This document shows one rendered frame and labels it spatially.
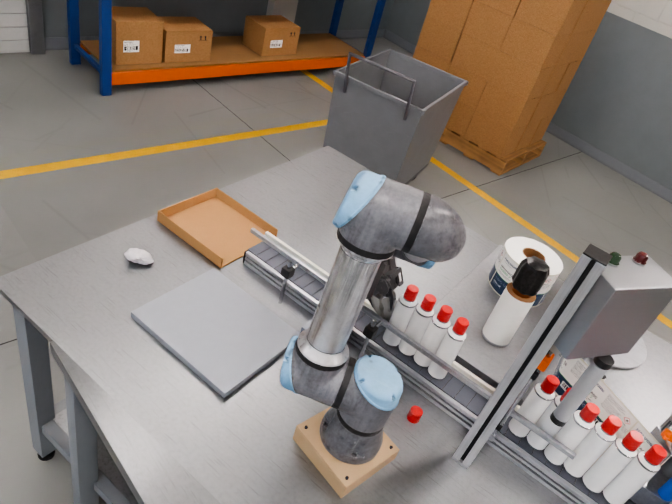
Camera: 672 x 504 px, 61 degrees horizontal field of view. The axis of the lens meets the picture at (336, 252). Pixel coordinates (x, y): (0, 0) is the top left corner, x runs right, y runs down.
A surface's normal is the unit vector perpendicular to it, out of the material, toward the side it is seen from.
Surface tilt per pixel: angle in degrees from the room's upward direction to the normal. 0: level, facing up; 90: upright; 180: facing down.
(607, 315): 90
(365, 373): 10
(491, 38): 90
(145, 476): 0
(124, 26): 90
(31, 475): 0
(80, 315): 0
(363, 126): 94
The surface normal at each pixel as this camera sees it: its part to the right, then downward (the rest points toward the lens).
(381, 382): 0.40, -0.71
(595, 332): 0.29, 0.64
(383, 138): -0.50, 0.48
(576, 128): -0.73, 0.26
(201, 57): 0.62, 0.59
